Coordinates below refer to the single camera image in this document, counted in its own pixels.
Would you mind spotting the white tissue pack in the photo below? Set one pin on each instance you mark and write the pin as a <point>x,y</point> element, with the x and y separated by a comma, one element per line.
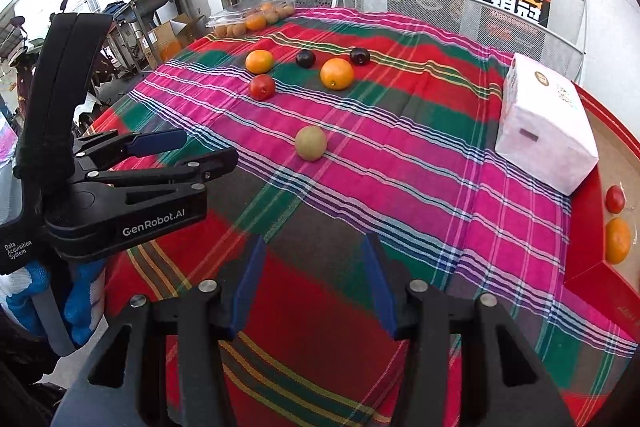
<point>540,137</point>

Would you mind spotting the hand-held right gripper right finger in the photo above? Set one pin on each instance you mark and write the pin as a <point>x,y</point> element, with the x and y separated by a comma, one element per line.
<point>380,287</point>

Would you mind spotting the plaid tablecloth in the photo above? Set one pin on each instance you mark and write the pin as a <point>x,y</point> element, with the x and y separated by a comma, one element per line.
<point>400,157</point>

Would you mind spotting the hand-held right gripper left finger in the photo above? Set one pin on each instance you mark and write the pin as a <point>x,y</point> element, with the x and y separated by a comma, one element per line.
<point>245,292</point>

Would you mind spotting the pile of brown fruits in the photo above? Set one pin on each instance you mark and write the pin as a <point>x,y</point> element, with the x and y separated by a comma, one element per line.
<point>280,12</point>

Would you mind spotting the person's left hand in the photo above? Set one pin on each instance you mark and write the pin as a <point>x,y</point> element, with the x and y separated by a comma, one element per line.
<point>85,297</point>

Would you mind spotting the large orange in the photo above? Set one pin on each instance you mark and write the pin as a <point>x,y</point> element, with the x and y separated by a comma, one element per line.
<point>618,241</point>

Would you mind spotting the cardboard boxes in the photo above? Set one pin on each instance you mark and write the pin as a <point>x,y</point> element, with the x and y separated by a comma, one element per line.
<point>167,39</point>

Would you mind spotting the metal workbench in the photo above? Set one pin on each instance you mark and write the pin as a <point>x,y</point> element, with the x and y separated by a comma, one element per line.
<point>150,7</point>

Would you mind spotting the red cardboard box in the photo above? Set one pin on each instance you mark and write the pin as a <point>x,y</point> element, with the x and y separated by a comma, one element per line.
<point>584,227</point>

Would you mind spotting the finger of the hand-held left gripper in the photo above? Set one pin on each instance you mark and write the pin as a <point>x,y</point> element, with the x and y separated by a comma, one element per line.
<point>150,142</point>
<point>200,169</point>

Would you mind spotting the red apple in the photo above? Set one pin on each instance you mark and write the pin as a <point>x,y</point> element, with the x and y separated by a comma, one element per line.
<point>262,87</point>
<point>615,199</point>

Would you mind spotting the kiwi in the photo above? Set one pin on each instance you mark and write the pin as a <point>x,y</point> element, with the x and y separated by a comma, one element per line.
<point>310,143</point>

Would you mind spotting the clear plastic container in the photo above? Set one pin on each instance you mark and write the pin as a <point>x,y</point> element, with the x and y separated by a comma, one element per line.
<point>235,14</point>

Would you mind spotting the dark plum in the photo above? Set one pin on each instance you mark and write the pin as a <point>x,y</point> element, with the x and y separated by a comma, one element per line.
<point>305,59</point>
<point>359,56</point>

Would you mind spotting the blue cloth bundle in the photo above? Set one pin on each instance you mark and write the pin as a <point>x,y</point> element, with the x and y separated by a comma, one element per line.
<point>117,9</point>

